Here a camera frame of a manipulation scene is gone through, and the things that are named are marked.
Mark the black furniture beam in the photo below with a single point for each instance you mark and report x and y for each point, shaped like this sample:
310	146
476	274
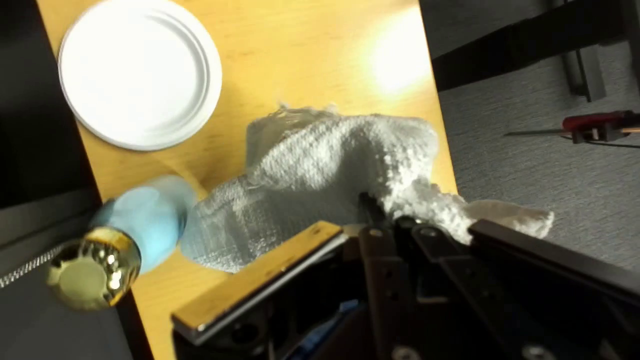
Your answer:
520	40

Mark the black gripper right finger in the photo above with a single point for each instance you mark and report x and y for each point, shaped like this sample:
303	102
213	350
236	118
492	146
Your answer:
533	293

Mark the light blue gold-capped bottle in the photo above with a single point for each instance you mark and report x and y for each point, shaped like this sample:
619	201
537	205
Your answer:
147	220

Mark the white tea towel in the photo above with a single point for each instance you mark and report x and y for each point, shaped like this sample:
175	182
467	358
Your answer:
320	160

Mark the white paper plate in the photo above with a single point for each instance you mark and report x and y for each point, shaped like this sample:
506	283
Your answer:
133	73

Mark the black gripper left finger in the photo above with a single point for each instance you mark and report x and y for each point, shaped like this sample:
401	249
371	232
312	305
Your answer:
261	280

